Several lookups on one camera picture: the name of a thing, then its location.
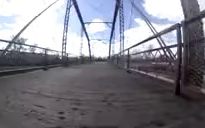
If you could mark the grey concrete bridge deck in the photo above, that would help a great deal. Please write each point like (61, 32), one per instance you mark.
(90, 96)

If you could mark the blue steel bridge truss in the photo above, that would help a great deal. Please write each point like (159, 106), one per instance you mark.
(66, 30)

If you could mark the metal bridge railing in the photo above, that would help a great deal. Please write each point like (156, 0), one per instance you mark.
(178, 60)
(23, 45)

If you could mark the row of trees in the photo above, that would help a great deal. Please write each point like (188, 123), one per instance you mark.
(18, 45)

